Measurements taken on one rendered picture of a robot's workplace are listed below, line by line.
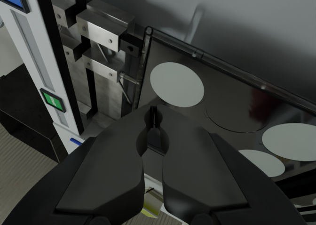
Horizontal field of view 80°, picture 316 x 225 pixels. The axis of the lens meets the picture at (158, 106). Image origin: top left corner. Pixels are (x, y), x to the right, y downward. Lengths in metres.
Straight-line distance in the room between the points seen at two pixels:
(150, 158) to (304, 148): 0.39
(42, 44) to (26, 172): 3.27
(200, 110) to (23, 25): 0.33
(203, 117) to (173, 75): 0.11
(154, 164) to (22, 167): 3.14
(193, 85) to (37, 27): 0.26
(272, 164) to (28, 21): 0.49
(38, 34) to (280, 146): 0.44
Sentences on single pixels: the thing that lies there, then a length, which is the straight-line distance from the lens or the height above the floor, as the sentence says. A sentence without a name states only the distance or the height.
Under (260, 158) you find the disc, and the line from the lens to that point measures 0.44.
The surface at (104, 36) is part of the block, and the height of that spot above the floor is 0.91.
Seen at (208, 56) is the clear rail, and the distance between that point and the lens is 0.28.
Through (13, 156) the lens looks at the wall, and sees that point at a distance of 3.75.
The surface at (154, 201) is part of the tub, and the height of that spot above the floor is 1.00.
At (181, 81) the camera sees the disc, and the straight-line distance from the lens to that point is 0.33.
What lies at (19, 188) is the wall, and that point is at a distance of 3.54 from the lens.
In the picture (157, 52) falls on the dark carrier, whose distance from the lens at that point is 0.31.
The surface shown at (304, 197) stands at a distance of 0.50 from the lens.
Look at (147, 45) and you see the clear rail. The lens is 0.31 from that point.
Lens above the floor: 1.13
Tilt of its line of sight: 36 degrees down
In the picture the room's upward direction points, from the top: 149 degrees counter-clockwise
